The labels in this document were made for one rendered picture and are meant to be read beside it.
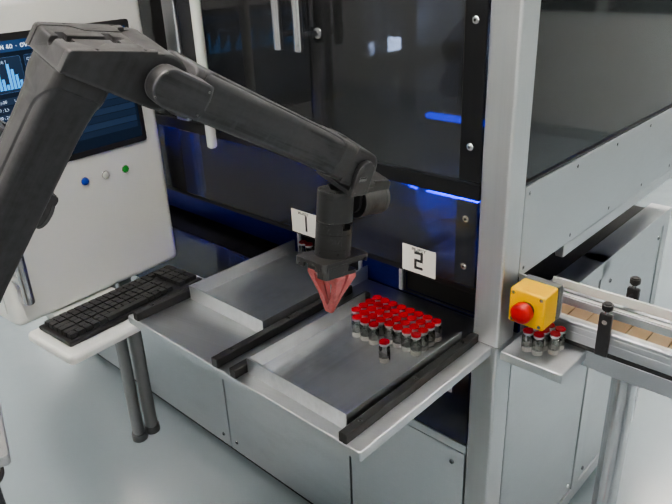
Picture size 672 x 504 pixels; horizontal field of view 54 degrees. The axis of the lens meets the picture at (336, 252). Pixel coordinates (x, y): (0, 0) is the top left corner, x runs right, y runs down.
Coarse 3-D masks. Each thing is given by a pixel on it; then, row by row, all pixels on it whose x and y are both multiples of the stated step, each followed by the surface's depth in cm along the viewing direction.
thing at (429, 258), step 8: (408, 248) 139; (416, 248) 138; (408, 256) 140; (416, 256) 138; (424, 256) 137; (432, 256) 135; (408, 264) 141; (424, 264) 138; (432, 264) 136; (416, 272) 140; (424, 272) 138; (432, 272) 137
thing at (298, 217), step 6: (294, 210) 161; (294, 216) 161; (300, 216) 160; (306, 216) 158; (312, 216) 157; (294, 222) 162; (300, 222) 160; (312, 222) 157; (294, 228) 163; (300, 228) 161; (312, 228) 158; (306, 234) 160; (312, 234) 159
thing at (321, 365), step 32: (320, 320) 140; (256, 352) 128; (288, 352) 134; (320, 352) 133; (352, 352) 133; (288, 384) 120; (320, 384) 124; (352, 384) 123; (384, 384) 123; (352, 416) 112
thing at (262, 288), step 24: (240, 264) 165; (264, 264) 171; (288, 264) 171; (192, 288) 155; (216, 288) 161; (240, 288) 160; (264, 288) 160; (288, 288) 159; (312, 288) 159; (240, 312) 144; (264, 312) 149; (288, 312) 144
